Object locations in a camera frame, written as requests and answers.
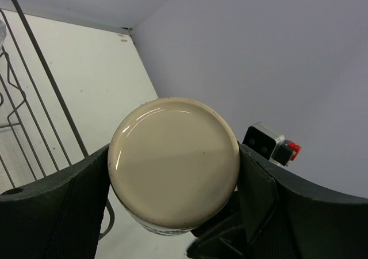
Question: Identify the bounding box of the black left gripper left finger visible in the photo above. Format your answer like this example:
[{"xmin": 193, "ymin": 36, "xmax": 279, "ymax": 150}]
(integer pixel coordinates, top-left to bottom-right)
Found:
[{"xmin": 1, "ymin": 146, "xmax": 110, "ymax": 258}]

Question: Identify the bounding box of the cream patterned large mug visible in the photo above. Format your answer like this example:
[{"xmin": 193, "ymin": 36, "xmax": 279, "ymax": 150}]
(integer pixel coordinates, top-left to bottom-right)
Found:
[{"xmin": 108, "ymin": 97, "xmax": 240, "ymax": 236}]

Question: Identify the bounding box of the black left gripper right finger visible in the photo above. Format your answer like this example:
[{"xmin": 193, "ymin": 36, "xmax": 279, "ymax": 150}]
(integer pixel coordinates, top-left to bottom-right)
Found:
[{"xmin": 237, "ymin": 145, "xmax": 367, "ymax": 258}]

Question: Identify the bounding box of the dark wire dish rack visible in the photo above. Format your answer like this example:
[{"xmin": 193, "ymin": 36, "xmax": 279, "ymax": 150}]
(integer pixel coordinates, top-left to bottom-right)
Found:
[{"xmin": 0, "ymin": 0, "xmax": 116, "ymax": 241}]

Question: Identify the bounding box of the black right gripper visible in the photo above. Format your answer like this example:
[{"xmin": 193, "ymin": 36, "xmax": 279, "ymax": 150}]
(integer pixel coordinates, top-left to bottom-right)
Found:
[{"xmin": 187, "ymin": 191, "xmax": 253, "ymax": 258}]

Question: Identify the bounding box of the clear glass cup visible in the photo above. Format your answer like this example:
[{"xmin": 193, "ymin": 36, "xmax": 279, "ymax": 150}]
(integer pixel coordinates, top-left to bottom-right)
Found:
[{"xmin": 0, "ymin": 21, "xmax": 7, "ymax": 49}]

